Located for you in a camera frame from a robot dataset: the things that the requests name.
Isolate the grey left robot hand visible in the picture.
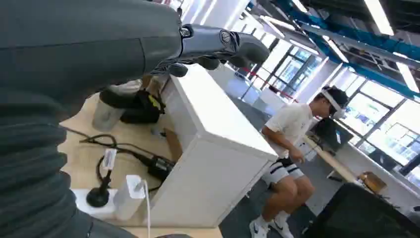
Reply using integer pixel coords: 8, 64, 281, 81
0, 0, 270, 114

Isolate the translucent plastic container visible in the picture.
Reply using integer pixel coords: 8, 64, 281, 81
91, 98, 126, 133

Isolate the black bag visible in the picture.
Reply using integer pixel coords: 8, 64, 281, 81
99, 88, 166, 125

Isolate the black power brick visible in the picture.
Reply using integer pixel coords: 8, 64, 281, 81
147, 156, 175, 182

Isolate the black plug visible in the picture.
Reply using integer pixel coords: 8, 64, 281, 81
86, 170, 112, 208

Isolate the white cabinet desk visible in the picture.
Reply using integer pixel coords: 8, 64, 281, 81
147, 63, 278, 228

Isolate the white charger adapter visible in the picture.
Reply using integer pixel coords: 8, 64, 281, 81
112, 174, 147, 221

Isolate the white power strip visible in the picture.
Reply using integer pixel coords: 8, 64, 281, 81
71, 188, 119, 220

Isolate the person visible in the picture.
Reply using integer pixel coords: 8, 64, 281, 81
249, 85, 350, 238

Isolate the white headset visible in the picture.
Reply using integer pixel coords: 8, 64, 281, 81
320, 89, 347, 119

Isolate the black monitor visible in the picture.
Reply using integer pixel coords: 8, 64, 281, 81
310, 118, 355, 156

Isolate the long wooden desk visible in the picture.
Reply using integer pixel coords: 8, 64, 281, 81
302, 134, 359, 183

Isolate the black cable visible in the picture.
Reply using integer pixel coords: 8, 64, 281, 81
61, 126, 175, 193

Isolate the white cable tag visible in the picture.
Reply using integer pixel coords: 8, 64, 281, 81
102, 148, 118, 171

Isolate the white cable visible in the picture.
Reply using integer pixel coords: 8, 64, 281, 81
142, 179, 152, 238

